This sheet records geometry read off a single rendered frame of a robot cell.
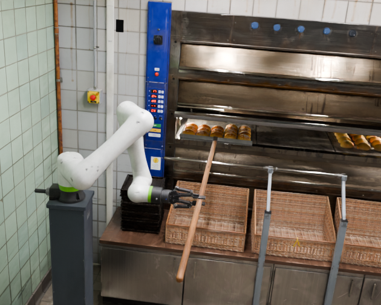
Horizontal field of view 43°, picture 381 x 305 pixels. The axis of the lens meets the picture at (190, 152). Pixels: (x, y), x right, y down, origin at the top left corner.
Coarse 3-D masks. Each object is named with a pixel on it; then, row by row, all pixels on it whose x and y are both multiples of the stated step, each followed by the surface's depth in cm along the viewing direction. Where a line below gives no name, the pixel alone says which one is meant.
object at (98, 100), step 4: (92, 88) 356; (96, 88) 357; (88, 92) 352; (92, 92) 351; (96, 92) 351; (100, 92) 352; (88, 96) 353; (96, 96) 352; (100, 96) 353; (88, 100) 354; (92, 100) 354; (96, 100) 353; (100, 100) 354
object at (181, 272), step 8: (216, 144) 352; (208, 160) 319; (208, 168) 306; (208, 176) 298; (200, 192) 273; (200, 200) 264; (200, 208) 258; (192, 224) 239; (192, 232) 232; (192, 240) 227; (184, 248) 219; (184, 256) 212; (184, 264) 207; (184, 272) 203; (176, 280) 198
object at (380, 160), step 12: (192, 144) 364; (204, 144) 363; (228, 144) 361; (240, 144) 362; (252, 144) 363; (312, 156) 357; (324, 156) 356; (336, 156) 355; (348, 156) 354; (360, 156) 354; (372, 156) 355
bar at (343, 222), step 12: (168, 156) 331; (252, 168) 325; (264, 168) 324; (276, 168) 324; (288, 168) 324; (264, 216) 312; (264, 228) 315; (264, 240) 318; (336, 240) 315; (264, 252) 321; (336, 252) 315; (336, 264) 318; (336, 276) 321
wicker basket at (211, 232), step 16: (208, 192) 371; (224, 192) 370; (240, 192) 368; (176, 208) 375; (192, 208) 373; (224, 208) 371; (240, 208) 369; (176, 224) 363; (208, 224) 367; (224, 224) 368; (240, 224) 369; (176, 240) 338; (208, 240) 335; (224, 240) 333; (240, 240) 331
